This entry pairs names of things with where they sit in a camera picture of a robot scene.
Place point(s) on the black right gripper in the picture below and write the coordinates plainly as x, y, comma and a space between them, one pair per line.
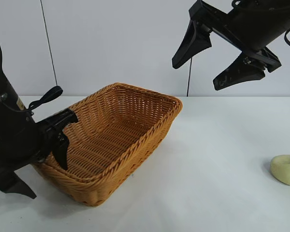
253, 26

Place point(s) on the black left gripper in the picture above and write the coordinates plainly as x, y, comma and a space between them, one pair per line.
14, 135

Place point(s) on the tan woven wicker basket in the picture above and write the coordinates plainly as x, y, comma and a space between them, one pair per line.
116, 135

